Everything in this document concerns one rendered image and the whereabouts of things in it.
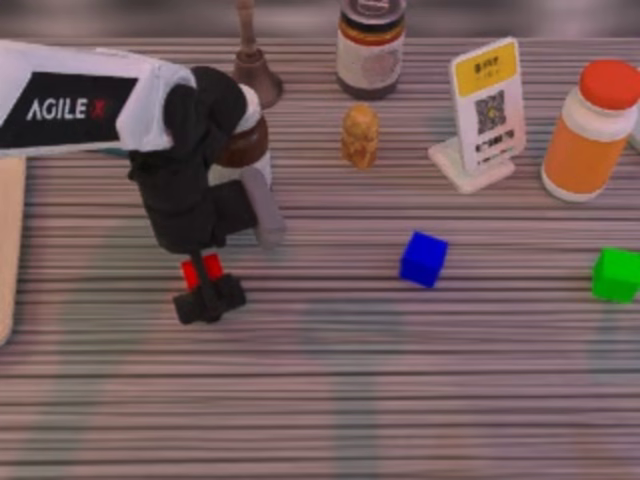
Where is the green cube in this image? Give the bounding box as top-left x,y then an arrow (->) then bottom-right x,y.
591,246 -> 640,304

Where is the blue cube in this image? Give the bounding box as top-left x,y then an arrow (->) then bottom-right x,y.
398,230 -> 450,290

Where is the golden figurine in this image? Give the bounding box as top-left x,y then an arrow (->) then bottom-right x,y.
341,102 -> 380,172

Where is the brown mallet with grey handle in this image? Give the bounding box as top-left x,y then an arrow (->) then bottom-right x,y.
212,83 -> 288,252

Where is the orange bottle with red cap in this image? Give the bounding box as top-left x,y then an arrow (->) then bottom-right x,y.
540,59 -> 640,203

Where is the white yellow QR code sign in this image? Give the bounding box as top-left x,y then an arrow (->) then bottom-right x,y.
427,36 -> 526,195

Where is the red cube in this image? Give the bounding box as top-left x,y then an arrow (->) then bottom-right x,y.
180,253 -> 223,292

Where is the brown hand bell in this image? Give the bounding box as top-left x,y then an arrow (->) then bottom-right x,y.
231,0 -> 284,109

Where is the dark jar with white label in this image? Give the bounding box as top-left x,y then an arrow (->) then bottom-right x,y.
335,0 -> 407,101

